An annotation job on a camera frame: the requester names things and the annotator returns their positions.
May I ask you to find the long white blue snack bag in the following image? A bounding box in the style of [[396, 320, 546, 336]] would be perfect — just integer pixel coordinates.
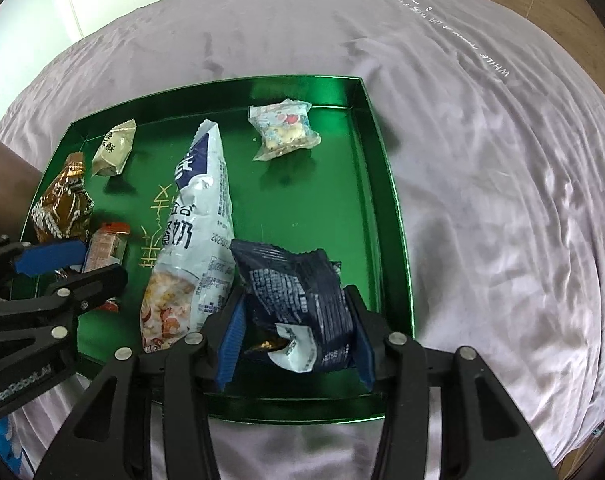
[[140, 119, 239, 353]]

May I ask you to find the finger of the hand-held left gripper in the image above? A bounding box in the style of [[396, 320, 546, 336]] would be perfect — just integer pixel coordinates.
[[0, 234, 88, 283], [46, 262, 129, 317]]

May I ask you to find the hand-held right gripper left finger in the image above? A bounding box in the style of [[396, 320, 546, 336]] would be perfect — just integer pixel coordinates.
[[35, 295, 248, 480]]

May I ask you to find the green tray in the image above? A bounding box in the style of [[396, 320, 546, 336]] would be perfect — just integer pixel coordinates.
[[5, 76, 416, 426]]

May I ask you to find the red snack bar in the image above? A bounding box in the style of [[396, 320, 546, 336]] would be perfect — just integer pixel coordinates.
[[80, 222, 132, 314]]

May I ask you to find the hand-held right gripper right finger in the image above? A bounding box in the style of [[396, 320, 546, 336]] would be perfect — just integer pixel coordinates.
[[343, 285, 558, 480]]

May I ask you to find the wooden headboard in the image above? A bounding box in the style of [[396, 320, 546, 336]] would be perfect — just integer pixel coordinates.
[[443, 0, 605, 78]]

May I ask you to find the small cream snack packet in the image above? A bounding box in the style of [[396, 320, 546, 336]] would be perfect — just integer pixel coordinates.
[[91, 119, 137, 177]]

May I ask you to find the clear candy packet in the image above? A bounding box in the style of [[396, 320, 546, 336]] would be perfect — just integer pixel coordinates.
[[247, 100, 322, 162]]

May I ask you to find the dark blue snack packet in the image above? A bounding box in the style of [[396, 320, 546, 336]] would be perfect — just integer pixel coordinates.
[[230, 239, 357, 374]]

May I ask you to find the brown cereal bag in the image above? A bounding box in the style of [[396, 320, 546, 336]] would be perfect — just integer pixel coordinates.
[[31, 153, 96, 246]]

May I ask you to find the purple bed sheet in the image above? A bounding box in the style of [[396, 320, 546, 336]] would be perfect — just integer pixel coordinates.
[[0, 0, 605, 480]]

